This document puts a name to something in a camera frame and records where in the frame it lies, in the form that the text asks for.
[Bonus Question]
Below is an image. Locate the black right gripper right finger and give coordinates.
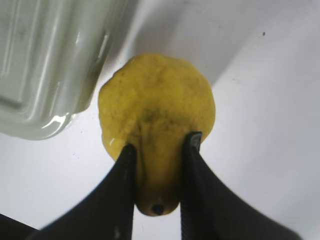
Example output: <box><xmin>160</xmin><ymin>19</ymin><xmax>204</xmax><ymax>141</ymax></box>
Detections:
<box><xmin>180</xmin><ymin>132</ymin><xmax>301</xmax><ymax>240</ymax></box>

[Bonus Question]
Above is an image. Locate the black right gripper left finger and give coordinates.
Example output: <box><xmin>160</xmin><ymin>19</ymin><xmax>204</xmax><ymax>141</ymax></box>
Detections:
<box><xmin>28</xmin><ymin>144</ymin><xmax>137</xmax><ymax>240</ymax></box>

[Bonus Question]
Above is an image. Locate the yellow toy pear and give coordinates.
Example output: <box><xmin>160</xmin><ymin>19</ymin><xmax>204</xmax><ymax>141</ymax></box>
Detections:
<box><xmin>98</xmin><ymin>53</ymin><xmax>216</xmax><ymax>217</ymax></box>

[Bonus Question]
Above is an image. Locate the green lidded glass container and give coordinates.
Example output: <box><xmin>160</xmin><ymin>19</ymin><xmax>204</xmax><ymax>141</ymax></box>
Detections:
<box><xmin>0</xmin><ymin>0</ymin><xmax>127</xmax><ymax>140</ymax></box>

